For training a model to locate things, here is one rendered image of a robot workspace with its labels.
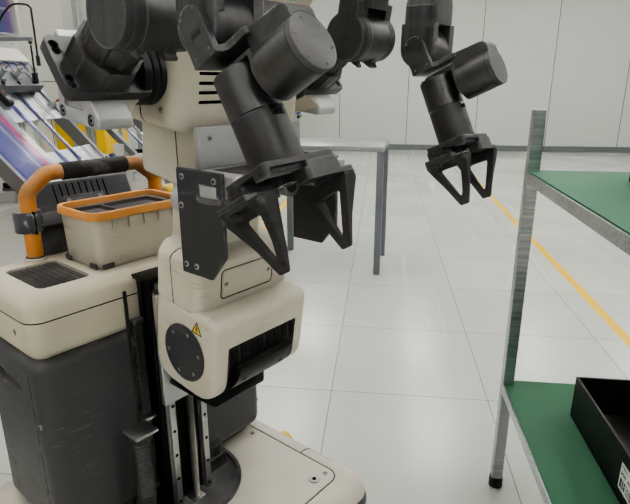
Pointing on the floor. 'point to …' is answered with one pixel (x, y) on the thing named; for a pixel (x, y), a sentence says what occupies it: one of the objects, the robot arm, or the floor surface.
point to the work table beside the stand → (376, 185)
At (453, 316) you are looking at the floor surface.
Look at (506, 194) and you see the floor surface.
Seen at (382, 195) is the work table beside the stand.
